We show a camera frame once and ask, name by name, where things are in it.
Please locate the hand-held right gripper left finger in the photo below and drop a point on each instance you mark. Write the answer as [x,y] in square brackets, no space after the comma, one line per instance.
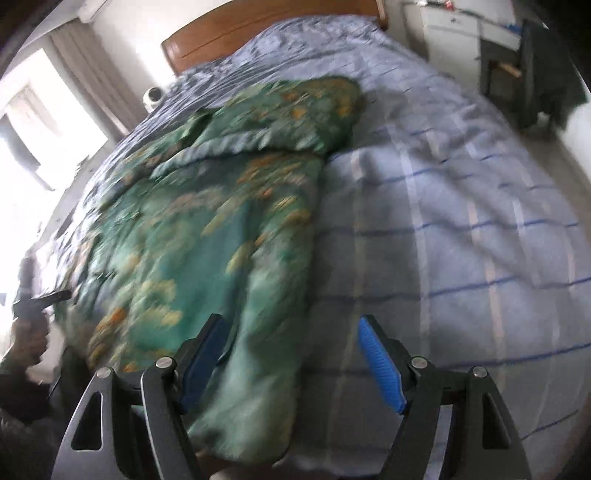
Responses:
[203,364]

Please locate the white desk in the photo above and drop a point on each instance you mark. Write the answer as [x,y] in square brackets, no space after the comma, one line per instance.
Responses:
[452,32]

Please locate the white air conditioner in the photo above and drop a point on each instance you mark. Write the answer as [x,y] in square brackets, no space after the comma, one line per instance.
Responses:
[94,9]

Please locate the brown curtain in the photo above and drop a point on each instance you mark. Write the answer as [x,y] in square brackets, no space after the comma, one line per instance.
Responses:
[101,78]

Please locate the bed with blue plaid sheet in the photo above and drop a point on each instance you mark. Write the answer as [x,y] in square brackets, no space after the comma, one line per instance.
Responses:
[438,207]

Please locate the chair with dark coat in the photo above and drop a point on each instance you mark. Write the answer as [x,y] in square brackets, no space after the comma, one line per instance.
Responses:
[554,69]

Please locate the green patterned silk jacket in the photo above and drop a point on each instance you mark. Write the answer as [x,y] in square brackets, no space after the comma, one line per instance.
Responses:
[194,240]

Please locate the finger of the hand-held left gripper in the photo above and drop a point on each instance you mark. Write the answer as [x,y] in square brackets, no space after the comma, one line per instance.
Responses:
[55,297]

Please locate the person's left forearm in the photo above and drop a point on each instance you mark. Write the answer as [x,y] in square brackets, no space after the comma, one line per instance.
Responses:
[23,392]

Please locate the window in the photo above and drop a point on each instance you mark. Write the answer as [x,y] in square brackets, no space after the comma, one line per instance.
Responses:
[41,138]

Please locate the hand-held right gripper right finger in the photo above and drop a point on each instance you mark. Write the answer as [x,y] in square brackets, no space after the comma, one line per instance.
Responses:
[381,364]

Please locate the white desk fan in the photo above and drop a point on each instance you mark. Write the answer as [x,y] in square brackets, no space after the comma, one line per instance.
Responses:
[153,98]

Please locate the person's dark clothing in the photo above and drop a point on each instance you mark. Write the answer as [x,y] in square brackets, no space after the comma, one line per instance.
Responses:
[23,452]

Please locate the person's left hand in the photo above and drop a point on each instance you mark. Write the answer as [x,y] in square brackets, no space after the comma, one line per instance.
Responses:
[27,344]

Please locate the wooden headboard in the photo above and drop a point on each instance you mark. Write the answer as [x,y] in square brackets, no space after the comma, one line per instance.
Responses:
[217,39]

